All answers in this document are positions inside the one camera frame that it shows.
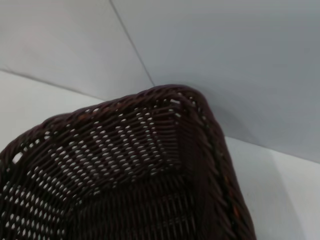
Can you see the dark brown woven basket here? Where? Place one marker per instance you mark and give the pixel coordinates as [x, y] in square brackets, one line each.
[125, 175]

